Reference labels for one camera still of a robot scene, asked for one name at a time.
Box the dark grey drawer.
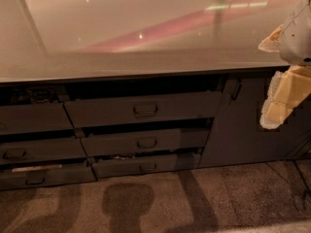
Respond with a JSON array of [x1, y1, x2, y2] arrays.
[[92, 152, 201, 179], [0, 163, 96, 190], [0, 103, 72, 135], [0, 138, 86, 165], [64, 92, 222, 128], [81, 128, 209, 156]]

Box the dark grey cabinet door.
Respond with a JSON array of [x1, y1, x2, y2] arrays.
[[200, 71, 311, 167]]

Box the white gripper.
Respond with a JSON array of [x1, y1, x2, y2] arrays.
[[259, 0, 311, 130]]

